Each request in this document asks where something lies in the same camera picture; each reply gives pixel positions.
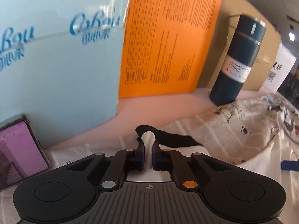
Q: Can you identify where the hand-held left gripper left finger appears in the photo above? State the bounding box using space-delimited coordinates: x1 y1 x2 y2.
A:
67 142 147 191

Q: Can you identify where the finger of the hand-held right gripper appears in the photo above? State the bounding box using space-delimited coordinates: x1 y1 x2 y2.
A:
281 160 299 171

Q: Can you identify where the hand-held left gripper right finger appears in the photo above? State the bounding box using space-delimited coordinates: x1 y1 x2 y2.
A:
152 142 234 191

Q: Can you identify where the black cloth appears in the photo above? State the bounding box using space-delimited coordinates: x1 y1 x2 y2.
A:
135 125 204 148

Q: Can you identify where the white shirt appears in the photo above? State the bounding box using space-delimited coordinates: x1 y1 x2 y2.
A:
126 132 299 224

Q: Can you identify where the printed beige sheet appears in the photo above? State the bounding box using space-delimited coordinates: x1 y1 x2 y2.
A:
0 93 299 224

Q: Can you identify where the black leather seat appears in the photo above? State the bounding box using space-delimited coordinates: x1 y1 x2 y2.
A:
278 74 299 113

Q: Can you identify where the white paper sign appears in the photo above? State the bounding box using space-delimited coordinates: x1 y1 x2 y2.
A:
258 43 297 94

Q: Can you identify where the orange printed paper sheet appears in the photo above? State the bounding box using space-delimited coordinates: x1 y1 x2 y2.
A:
118 0 225 99

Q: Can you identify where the dark blue thermos bottle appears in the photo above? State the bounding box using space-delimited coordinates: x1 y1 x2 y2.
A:
209 14 267 106

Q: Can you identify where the large light blue carton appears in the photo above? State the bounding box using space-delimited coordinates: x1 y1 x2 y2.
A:
0 0 135 136

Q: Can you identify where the smartphone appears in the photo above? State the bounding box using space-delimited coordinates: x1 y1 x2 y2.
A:
0 113 51 190

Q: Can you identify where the brown cardboard box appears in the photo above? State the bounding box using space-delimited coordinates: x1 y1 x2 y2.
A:
197 0 283 92

